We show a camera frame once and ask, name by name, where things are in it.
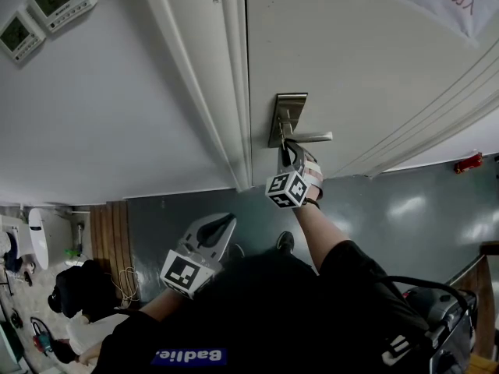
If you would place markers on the person's left forearm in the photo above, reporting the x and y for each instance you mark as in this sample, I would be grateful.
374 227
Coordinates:
160 306

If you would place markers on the white paper notice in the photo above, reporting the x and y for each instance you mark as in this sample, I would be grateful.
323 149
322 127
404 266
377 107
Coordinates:
440 2

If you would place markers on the wooden slat panel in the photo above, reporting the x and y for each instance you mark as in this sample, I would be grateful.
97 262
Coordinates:
111 240

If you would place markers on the black backpack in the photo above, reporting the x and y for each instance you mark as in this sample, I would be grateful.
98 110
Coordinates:
82 286

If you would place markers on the black equipment case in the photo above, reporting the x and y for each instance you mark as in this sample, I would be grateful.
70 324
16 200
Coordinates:
436 298

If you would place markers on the person's left shoe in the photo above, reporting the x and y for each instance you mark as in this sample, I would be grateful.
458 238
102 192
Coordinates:
235 251

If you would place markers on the white panelled door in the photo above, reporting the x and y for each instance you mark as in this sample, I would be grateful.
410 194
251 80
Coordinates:
351 72

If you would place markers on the person's shoe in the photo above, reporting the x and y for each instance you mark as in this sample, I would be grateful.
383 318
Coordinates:
235 251
285 242

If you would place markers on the wooden furniture frame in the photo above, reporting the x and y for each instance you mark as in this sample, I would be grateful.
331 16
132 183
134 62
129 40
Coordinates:
487 306

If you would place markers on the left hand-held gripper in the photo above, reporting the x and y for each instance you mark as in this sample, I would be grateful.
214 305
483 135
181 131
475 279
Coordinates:
181 273

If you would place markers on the small red device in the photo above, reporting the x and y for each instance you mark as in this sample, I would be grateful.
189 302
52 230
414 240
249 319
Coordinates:
468 163

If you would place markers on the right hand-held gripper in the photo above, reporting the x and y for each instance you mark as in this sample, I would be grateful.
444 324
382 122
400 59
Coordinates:
288 189

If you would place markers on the white oval board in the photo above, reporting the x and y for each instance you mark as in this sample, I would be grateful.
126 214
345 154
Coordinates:
38 240

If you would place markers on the person's right hand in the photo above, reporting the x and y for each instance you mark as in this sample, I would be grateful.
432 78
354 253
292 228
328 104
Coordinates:
316 177

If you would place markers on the small green item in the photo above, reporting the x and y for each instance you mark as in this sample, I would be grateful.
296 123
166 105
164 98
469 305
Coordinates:
72 252

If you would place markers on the person's right forearm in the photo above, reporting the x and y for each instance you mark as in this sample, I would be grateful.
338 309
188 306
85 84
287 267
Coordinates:
319 232

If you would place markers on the chest-mounted phone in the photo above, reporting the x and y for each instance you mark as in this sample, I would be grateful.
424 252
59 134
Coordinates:
454 341

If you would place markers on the white wall thermostat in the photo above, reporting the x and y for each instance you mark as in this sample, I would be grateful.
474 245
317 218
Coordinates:
19 37
58 0

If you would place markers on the person's right shoe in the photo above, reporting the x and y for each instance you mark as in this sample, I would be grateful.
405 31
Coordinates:
285 242

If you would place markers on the steel lock plate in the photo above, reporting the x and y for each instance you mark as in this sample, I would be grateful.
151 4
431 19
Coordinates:
290 109

